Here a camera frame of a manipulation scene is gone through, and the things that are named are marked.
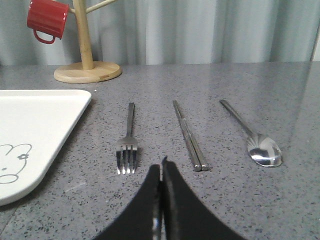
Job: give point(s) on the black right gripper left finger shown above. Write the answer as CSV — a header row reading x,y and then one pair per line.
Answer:
x,y
142,218

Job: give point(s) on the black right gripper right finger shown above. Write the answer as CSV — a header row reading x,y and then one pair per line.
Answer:
x,y
185,216

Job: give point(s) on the silver metal fork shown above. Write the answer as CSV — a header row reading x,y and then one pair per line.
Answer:
x,y
127,147

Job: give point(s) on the silver metal spoon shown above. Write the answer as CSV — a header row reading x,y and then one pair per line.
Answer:
x,y
263,150

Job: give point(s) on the cream tray with bunny print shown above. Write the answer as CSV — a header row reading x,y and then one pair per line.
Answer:
x,y
34,125

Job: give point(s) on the wooden mug tree stand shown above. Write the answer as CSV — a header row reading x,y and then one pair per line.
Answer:
x,y
87,71

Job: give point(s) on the grey curtain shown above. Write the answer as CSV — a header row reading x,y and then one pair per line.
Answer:
x,y
154,32

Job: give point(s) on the red ribbed mug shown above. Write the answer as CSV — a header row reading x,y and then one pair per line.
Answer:
x,y
48,17

